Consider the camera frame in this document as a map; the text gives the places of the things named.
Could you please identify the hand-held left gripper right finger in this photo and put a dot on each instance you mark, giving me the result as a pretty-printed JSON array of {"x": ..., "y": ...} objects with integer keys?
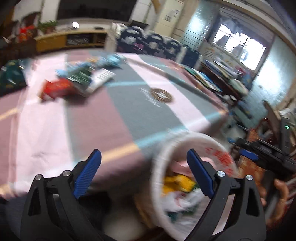
[{"x": 200, "y": 172}]

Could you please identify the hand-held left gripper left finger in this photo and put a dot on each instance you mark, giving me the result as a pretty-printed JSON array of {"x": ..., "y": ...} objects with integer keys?
[{"x": 89, "y": 173}]

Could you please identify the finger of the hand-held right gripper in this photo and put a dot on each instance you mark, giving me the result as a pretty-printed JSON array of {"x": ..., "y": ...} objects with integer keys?
[
  {"x": 252, "y": 144},
  {"x": 248, "y": 154}
]

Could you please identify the pink plastic bag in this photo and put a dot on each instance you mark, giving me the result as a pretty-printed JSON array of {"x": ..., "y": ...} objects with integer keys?
[{"x": 182, "y": 166}]

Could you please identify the yellow foil wrapper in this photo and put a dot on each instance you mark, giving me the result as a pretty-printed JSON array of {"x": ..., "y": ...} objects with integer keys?
[{"x": 178, "y": 183}]

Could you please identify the white plastic bag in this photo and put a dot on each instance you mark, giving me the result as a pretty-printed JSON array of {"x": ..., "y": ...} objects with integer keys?
[{"x": 182, "y": 201}]

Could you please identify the white bin with bag liner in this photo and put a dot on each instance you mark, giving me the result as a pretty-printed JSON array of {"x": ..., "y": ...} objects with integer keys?
[{"x": 161, "y": 157}]

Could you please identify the person's right hand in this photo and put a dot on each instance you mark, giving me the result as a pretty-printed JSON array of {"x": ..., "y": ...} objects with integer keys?
[{"x": 283, "y": 199}]

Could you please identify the red patterned sofa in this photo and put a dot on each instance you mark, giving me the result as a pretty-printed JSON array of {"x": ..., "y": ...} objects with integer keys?
[{"x": 251, "y": 169}]

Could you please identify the plaid tablecloth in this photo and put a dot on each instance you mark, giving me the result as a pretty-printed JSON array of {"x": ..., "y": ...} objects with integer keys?
[{"x": 104, "y": 115}]

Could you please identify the grey green cushion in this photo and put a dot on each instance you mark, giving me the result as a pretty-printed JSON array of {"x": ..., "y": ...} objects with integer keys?
[{"x": 240, "y": 85}]

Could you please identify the dark wooden side table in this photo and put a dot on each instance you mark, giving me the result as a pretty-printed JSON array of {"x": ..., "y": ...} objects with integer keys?
[{"x": 222, "y": 81}]

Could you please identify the stack of books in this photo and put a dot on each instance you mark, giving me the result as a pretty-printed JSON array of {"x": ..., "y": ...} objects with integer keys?
[{"x": 223, "y": 67}]

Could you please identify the pile of picture books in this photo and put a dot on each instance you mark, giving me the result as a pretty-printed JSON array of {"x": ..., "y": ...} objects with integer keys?
[{"x": 201, "y": 77}]

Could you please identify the red cigarette box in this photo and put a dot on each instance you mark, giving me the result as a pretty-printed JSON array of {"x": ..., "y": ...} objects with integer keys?
[{"x": 56, "y": 89}]

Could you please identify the white striped wrapper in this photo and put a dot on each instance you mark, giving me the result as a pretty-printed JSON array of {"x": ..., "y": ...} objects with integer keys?
[{"x": 100, "y": 80}]

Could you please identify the window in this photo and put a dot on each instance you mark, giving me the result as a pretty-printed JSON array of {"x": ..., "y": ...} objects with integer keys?
[{"x": 240, "y": 46}]

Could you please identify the green foil wrapper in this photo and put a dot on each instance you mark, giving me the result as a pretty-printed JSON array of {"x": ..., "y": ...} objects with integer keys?
[{"x": 79, "y": 75}]

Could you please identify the blue plastic wrapper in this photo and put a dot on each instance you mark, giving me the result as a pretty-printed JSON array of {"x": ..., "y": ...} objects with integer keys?
[{"x": 64, "y": 72}]

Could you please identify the light blue plastic bag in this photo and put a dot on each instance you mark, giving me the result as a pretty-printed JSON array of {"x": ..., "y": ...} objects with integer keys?
[{"x": 112, "y": 59}]

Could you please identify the dark green box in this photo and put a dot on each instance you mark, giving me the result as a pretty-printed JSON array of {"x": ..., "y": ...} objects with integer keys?
[{"x": 11, "y": 77}]

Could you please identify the navy white playpen fence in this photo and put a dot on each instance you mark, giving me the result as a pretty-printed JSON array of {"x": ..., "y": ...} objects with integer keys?
[{"x": 157, "y": 44}]

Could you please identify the yellow wooden TV cabinet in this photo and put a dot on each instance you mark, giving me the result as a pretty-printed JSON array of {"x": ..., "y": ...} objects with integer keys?
[{"x": 52, "y": 41}]

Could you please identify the white standing air conditioner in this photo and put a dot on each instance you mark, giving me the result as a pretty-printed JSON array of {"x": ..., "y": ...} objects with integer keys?
[{"x": 171, "y": 16}]

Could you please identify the potted green plant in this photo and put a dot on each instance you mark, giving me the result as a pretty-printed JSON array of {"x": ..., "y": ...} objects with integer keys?
[{"x": 47, "y": 25}]

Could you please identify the large black television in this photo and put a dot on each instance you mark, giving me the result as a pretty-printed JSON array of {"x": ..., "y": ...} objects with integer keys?
[{"x": 92, "y": 9}]

